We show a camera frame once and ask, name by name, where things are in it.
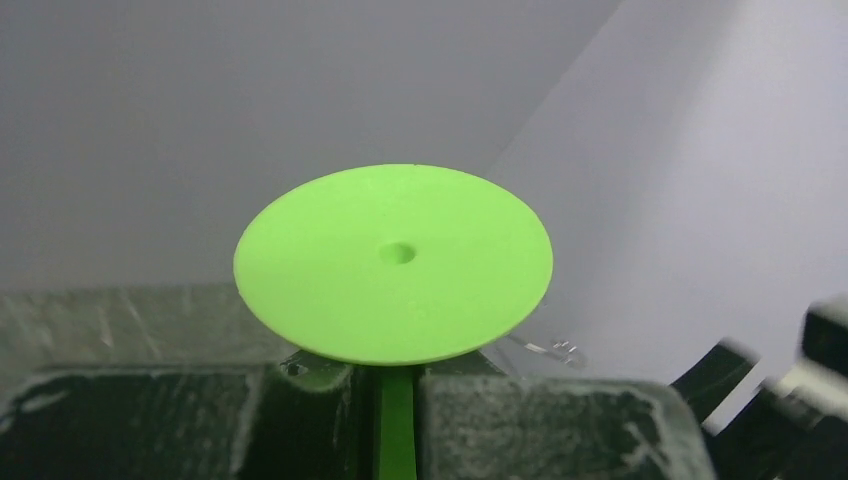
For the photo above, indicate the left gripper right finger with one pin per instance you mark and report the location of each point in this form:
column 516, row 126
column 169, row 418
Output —
column 477, row 424

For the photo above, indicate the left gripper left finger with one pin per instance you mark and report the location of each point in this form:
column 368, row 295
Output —
column 299, row 418

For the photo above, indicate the green plastic wine glass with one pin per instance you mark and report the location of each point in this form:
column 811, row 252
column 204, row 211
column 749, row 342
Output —
column 394, row 267

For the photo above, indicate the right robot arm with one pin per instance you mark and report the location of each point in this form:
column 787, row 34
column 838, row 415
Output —
column 794, row 427

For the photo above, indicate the chrome wine glass rack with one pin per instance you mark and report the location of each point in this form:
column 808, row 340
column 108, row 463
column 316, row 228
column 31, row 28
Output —
column 561, row 351

